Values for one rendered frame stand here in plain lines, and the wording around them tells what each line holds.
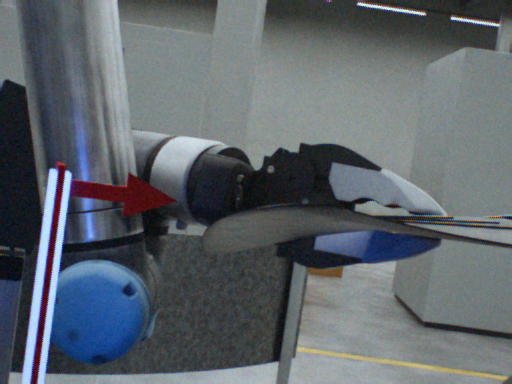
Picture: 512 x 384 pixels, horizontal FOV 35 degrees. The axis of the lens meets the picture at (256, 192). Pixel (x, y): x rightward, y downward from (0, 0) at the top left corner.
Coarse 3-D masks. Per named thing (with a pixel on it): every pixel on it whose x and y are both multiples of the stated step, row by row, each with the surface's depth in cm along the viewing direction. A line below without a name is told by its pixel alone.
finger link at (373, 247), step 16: (320, 240) 59; (336, 240) 58; (352, 240) 58; (368, 240) 57; (384, 240) 56; (400, 240) 56; (416, 240) 55; (432, 240) 55; (352, 256) 58; (368, 256) 57; (384, 256) 56; (400, 256) 56; (416, 256) 56
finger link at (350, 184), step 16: (336, 176) 59; (352, 176) 58; (368, 176) 58; (384, 176) 57; (336, 192) 59; (352, 192) 58; (368, 192) 58; (384, 192) 57; (400, 192) 56; (416, 192) 56; (416, 208) 55; (432, 208) 55
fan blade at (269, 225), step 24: (240, 216) 42; (264, 216) 41; (288, 216) 39; (312, 216) 38; (336, 216) 37; (360, 216) 37; (384, 216) 49; (408, 216) 49; (432, 216) 49; (456, 216) 52; (504, 216) 53; (216, 240) 52; (240, 240) 53; (264, 240) 54; (288, 240) 57; (456, 240) 41; (480, 240) 40; (504, 240) 42
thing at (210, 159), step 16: (208, 160) 55; (224, 160) 55; (208, 176) 55; (224, 176) 55; (240, 176) 56; (192, 192) 56; (208, 192) 55; (224, 192) 55; (240, 192) 57; (192, 208) 56; (208, 208) 55; (224, 208) 55; (240, 208) 63
